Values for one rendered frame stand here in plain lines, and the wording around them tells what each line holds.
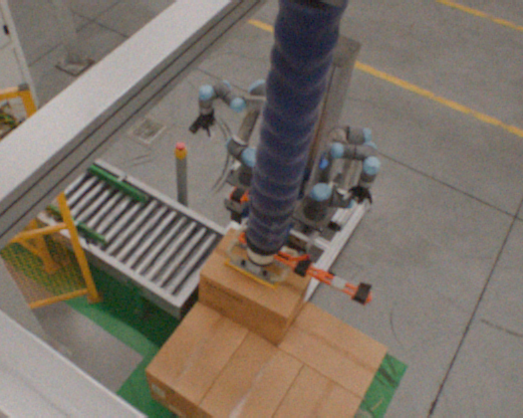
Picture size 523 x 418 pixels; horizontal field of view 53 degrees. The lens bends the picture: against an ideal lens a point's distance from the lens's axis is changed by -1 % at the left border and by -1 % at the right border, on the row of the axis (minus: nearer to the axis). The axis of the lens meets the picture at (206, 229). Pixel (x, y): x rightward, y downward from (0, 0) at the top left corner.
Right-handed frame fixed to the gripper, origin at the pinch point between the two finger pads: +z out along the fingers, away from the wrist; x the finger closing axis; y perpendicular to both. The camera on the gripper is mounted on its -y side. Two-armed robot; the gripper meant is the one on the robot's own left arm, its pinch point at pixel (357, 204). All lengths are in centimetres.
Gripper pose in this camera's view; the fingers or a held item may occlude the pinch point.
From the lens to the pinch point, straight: 290.0
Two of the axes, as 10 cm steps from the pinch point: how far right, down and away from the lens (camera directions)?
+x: 8.2, 4.8, -3.1
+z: -0.1, 5.7, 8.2
